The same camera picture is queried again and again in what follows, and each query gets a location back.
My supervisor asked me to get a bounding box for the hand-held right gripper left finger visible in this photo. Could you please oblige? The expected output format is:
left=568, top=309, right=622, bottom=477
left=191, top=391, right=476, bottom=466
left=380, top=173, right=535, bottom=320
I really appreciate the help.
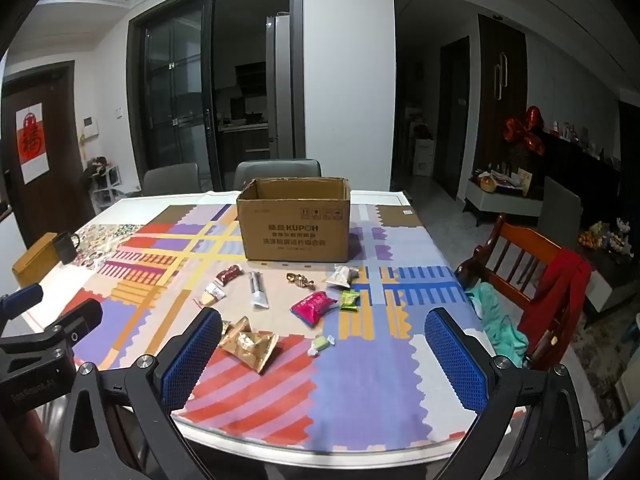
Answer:
left=57, top=306, right=223, bottom=480

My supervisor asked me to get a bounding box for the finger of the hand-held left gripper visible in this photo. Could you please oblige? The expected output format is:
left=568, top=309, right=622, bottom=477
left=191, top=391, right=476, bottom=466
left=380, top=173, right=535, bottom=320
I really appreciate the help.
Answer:
left=47, top=298, right=104, bottom=346
left=0, top=282, right=44, bottom=322

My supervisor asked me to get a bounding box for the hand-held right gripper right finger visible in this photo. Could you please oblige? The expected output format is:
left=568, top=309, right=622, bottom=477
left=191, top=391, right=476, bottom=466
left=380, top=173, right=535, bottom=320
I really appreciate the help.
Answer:
left=424, top=306, right=592, bottom=480

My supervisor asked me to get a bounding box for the shiny gold snack packet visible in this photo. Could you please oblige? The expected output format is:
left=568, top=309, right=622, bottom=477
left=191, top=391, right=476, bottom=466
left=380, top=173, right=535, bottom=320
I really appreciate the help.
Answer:
left=220, top=316, right=251, bottom=348

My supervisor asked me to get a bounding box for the tan snack packet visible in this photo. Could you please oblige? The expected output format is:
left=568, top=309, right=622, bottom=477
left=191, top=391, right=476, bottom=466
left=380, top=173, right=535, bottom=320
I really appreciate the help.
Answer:
left=223, top=330, right=279, bottom=374

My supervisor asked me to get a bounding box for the white triangular cake packet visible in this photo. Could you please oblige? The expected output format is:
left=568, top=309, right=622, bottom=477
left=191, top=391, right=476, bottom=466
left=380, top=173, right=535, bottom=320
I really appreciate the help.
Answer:
left=194, top=282, right=227, bottom=307

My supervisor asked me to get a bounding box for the grey white stick packet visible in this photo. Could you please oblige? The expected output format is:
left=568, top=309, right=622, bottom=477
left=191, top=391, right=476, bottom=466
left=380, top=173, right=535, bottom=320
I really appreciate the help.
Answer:
left=248, top=271, right=269, bottom=309

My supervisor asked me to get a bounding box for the small pale green candy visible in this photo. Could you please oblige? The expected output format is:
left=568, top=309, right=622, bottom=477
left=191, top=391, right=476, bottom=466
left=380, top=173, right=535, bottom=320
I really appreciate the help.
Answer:
left=307, top=335, right=335, bottom=357

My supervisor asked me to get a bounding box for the pink snack packet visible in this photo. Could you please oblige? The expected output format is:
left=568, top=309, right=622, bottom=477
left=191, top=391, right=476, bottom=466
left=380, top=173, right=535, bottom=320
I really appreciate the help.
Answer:
left=291, top=293, right=338, bottom=329

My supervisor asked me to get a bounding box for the plain white snack packet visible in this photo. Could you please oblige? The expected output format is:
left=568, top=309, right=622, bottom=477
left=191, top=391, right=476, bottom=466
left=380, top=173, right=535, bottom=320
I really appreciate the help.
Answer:
left=326, top=265, right=361, bottom=289

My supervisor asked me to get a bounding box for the brown cardboard box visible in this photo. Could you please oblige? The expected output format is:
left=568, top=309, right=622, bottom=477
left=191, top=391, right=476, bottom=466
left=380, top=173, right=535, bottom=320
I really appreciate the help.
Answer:
left=236, top=176, right=352, bottom=264

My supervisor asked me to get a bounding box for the yellow wooden box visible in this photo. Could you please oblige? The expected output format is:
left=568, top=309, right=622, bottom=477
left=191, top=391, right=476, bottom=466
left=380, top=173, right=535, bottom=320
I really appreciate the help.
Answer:
left=11, top=232, right=60, bottom=287

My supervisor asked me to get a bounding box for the teal cloth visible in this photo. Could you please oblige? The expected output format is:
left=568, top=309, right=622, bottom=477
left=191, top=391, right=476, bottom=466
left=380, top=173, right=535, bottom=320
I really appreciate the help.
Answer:
left=465, top=281, right=530, bottom=367

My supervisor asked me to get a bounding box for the colourful patterned table mat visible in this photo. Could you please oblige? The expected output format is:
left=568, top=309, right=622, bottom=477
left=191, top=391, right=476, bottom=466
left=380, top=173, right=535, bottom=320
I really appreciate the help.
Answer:
left=27, top=202, right=493, bottom=453

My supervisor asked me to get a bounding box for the dark brown entrance door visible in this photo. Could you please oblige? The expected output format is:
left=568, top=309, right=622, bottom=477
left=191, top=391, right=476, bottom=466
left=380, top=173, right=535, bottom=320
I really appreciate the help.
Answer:
left=0, top=60, right=96, bottom=241

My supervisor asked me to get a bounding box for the red garment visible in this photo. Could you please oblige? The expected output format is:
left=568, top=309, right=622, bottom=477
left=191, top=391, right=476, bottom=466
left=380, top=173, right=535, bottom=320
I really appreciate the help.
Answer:
left=517, top=250, right=592, bottom=361

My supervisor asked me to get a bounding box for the white shelf with clutter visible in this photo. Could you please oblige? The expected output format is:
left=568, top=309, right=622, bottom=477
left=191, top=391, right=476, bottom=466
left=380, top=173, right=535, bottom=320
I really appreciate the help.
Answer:
left=82, top=156, right=123, bottom=213

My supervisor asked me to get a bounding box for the brown wooden chair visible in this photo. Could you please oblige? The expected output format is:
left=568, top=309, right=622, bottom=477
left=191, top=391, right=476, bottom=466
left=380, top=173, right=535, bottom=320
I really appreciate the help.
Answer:
left=454, top=213, right=591, bottom=368

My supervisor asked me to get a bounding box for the red and white door poster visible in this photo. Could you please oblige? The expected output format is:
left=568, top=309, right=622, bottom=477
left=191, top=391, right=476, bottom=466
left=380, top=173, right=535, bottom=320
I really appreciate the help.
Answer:
left=15, top=103, right=49, bottom=184

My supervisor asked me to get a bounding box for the grey upholstered chair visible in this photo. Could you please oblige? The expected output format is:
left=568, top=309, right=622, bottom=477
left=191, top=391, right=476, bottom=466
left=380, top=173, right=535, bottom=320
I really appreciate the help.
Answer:
left=540, top=176, right=583, bottom=241
left=234, top=159, right=322, bottom=192
left=141, top=162, right=200, bottom=197

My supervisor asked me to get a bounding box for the white low side table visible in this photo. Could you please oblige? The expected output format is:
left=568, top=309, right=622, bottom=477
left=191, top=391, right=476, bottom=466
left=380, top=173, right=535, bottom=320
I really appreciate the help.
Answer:
left=462, top=177, right=546, bottom=226

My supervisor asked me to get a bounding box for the clutter on side table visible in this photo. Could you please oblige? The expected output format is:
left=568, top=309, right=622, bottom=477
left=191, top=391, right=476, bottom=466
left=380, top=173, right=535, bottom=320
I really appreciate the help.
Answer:
left=475, top=165, right=533, bottom=196

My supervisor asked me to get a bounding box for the white hallway box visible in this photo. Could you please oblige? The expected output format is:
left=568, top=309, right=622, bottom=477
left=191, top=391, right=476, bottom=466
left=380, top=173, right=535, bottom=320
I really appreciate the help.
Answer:
left=412, top=137, right=435, bottom=177

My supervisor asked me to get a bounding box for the dark sideboard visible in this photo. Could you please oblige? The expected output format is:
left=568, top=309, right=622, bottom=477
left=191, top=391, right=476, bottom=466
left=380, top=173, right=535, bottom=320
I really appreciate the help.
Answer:
left=530, top=130, right=623, bottom=221

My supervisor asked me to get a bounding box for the red foil balloon bunch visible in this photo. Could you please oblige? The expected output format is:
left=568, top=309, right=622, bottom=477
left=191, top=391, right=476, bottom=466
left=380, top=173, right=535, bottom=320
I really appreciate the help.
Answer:
left=504, top=106, right=547, bottom=157

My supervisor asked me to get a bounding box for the dark hallway door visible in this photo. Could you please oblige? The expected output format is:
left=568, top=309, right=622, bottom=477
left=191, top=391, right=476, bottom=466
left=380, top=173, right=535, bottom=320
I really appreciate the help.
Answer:
left=440, top=36, right=471, bottom=201

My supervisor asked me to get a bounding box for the dark framed sliding glass door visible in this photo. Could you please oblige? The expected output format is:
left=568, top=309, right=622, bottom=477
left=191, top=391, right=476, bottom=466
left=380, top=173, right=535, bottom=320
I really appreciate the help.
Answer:
left=127, top=0, right=306, bottom=193

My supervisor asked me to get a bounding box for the silver refrigerator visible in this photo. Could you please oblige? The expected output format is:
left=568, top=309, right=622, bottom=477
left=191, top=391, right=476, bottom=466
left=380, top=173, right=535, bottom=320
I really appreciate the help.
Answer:
left=265, top=14, right=292, bottom=161

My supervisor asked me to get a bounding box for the tall brown cabinet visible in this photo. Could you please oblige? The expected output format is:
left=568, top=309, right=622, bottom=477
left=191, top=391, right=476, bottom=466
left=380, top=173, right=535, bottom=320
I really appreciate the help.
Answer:
left=477, top=14, right=528, bottom=161

